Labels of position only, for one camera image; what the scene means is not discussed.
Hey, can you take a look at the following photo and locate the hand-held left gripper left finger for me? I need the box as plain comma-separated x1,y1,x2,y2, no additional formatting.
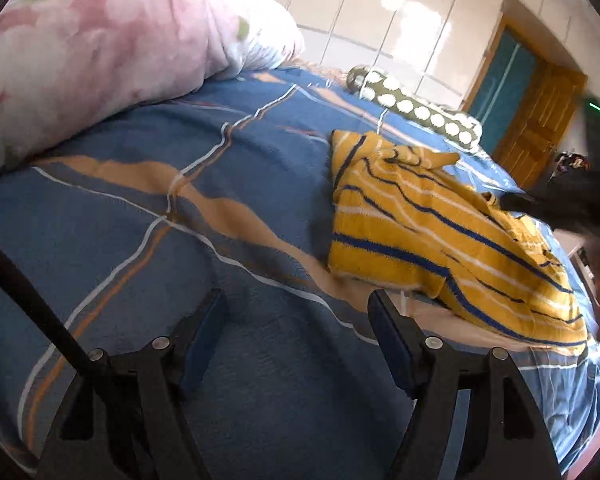
35,287,229,480

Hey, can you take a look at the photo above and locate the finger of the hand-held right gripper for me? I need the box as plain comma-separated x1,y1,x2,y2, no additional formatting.
500,191,556,223

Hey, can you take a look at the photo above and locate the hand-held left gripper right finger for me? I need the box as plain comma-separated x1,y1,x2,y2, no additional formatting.
368,290,563,480

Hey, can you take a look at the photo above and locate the yellow striped sweater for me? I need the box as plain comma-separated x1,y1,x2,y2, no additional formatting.
326,130,589,350

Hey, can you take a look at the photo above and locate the wooden door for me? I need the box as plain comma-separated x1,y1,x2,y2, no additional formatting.
492,62,588,192

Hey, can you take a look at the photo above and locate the blue patterned bed sheet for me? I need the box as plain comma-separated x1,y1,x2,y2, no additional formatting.
0,66,600,480

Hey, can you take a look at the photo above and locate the green polka dot pillow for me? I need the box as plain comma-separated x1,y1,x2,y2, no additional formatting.
346,65,484,153

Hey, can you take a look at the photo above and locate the white wardrobe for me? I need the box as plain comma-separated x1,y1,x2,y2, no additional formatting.
215,0,511,111

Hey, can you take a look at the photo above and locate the pink floral duvet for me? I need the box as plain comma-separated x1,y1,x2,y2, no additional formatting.
0,0,306,183

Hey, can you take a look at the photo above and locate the black cable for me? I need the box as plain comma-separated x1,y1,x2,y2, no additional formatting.
0,230,112,398

